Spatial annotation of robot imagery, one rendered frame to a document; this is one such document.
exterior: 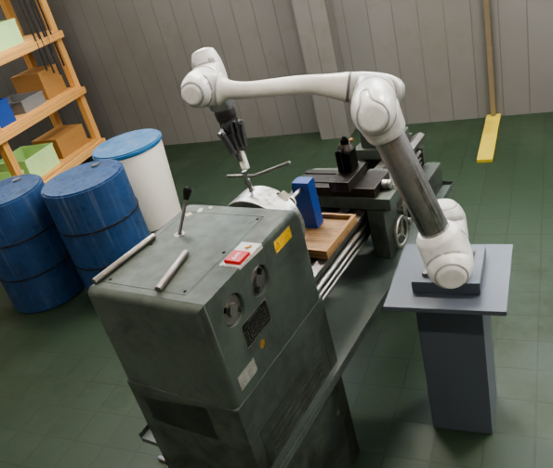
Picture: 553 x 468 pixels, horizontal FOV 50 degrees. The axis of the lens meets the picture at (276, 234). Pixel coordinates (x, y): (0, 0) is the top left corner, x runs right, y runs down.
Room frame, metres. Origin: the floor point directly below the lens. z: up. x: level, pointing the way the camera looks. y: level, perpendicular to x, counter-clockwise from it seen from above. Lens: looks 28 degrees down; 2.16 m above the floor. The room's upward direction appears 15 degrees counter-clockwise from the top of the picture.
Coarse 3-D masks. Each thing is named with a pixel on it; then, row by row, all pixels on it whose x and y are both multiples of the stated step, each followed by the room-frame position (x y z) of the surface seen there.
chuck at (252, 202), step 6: (240, 198) 2.07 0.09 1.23; (246, 198) 2.04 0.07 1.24; (252, 198) 2.03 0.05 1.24; (234, 204) 2.06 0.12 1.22; (240, 204) 2.04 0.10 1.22; (246, 204) 2.02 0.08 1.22; (252, 204) 2.00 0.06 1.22; (258, 204) 1.99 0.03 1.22; (264, 204) 1.99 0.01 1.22; (270, 204) 2.00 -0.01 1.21
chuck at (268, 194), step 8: (256, 192) 2.07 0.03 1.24; (264, 192) 2.06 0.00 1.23; (272, 192) 2.06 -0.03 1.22; (264, 200) 2.02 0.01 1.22; (272, 200) 2.02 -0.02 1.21; (280, 200) 2.03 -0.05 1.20; (288, 200) 2.04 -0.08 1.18; (280, 208) 1.99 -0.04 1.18; (288, 208) 2.01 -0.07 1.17; (296, 208) 2.03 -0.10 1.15; (304, 224) 2.02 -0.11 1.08; (304, 232) 2.02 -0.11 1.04
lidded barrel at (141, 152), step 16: (112, 144) 4.92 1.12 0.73; (128, 144) 4.80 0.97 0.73; (144, 144) 4.69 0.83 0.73; (160, 144) 4.79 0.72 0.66; (96, 160) 4.69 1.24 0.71; (128, 160) 4.58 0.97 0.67; (144, 160) 4.62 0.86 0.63; (160, 160) 4.73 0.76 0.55; (128, 176) 4.59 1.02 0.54; (144, 176) 4.61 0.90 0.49; (160, 176) 4.69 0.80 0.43; (144, 192) 4.61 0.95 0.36; (160, 192) 4.66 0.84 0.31; (176, 192) 4.86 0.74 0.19; (144, 208) 4.61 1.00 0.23; (160, 208) 4.64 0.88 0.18; (176, 208) 4.76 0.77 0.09; (160, 224) 4.63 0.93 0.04
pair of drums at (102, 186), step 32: (0, 192) 4.05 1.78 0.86; (32, 192) 3.93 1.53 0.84; (64, 192) 3.70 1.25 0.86; (96, 192) 3.66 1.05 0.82; (128, 192) 3.84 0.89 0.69; (0, 224) 3.78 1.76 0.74; (32, 224) 3.85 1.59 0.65; (64, 224) 3.68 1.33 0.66; (96, 224) 3.63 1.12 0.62; (128, 224) 3.74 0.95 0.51; (0, 256) 3.80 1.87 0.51; (32, 256) 3.80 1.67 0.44; (64, 256) 3.94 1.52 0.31; (96, 256) 3.63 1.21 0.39; (32, 288) 3.78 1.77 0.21; (64, 288) 3.85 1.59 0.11
